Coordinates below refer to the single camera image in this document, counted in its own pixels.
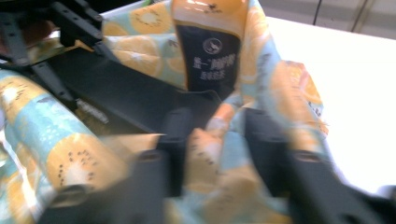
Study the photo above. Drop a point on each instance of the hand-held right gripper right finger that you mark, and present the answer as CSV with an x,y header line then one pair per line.
x,y
269,146

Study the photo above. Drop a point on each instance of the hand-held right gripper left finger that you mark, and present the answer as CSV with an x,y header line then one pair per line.
x,y
176,137

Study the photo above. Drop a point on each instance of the fruit print cloth bag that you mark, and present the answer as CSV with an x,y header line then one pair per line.
x,y
46,124

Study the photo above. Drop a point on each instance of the white table mat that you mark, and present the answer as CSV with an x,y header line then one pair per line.
x,y
358,93

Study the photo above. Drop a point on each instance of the beige low cabinet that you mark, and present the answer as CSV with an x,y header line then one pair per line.
x,y
342,12

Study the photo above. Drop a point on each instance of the orange drink bottle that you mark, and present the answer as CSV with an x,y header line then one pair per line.
x,y
211,56

